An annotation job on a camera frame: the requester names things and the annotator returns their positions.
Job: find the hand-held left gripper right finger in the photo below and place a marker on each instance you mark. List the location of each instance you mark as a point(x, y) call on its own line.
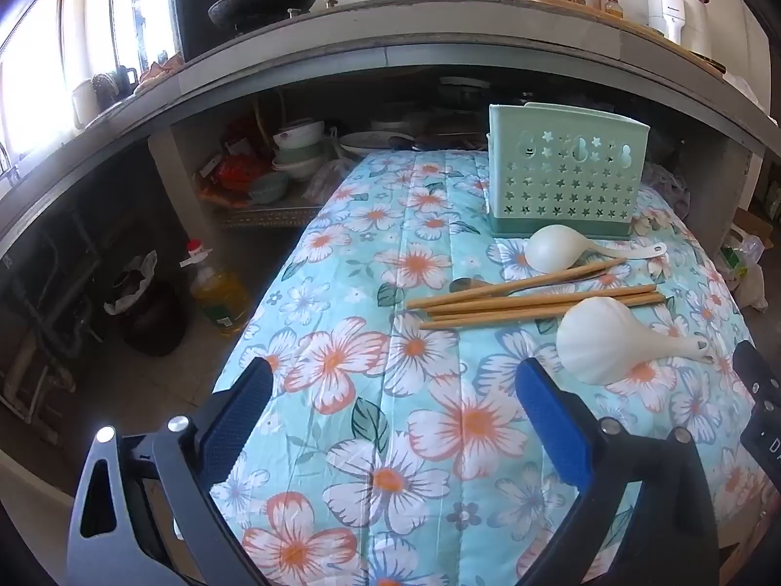
point(558, 427)

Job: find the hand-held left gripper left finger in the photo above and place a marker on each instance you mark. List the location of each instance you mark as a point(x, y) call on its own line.
point(235, 421)

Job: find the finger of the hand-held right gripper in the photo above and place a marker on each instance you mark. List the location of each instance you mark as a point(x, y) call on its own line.
point(749, 369)

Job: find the large white rice paddle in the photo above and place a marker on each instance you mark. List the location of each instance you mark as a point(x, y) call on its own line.
point(598, 342)

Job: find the bundle of wooden chopsticks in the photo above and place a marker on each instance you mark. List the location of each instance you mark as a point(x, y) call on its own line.
point(549, 305)

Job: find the metal spoon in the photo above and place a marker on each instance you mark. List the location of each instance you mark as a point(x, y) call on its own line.
point(467, 285)

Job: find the small white plastic spoon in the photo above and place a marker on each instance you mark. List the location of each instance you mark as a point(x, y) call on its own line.
point(549, 247)

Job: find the green plastic utensil holder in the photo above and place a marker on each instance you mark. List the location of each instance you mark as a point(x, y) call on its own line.
point(567, 195)

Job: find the plastic bag with green contents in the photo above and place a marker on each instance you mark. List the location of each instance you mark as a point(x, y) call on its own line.
point(747, 268)

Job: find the yellow cooking oil bottle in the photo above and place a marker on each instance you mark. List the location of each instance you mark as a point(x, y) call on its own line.
point(219, 296)

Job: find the black trash bin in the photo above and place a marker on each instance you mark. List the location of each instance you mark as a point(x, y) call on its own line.
point(152, 323)

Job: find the floral light blue blanket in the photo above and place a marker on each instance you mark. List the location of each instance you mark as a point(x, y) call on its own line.
point(427, 378)

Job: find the cardboard box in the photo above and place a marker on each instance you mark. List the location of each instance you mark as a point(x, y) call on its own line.
point(753, 223)

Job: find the grey drain pipes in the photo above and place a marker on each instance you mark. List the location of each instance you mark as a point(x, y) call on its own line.
point(58, 342)

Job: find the purple cloth bag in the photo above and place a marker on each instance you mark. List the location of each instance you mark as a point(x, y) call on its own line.
point(668, 186)

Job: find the teal bowl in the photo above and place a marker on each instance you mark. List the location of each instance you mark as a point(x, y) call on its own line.
point(268, 186)

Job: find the red snack packets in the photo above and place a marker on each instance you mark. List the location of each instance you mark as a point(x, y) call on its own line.
point(235, 171)

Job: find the clear plastic bag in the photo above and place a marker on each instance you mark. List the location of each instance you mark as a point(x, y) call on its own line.
point(329, 178)

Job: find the stack of white bowls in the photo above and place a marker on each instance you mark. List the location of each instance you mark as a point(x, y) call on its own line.
point(299, 146)

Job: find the white plate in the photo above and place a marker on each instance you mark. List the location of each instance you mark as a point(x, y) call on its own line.
point(372, 141)

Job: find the white cup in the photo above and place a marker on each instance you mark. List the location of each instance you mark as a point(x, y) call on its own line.
point(84, 104)

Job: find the black mug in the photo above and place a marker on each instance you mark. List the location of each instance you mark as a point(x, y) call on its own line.
point(125, 78)

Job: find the white kitchen appliance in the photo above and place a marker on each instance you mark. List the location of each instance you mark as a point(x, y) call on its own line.
point(674, 15)

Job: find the dark upright panel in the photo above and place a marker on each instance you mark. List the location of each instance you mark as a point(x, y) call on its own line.
point(201, 6)

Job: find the wooden board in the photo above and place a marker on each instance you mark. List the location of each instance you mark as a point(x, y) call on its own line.
point(552, 0)

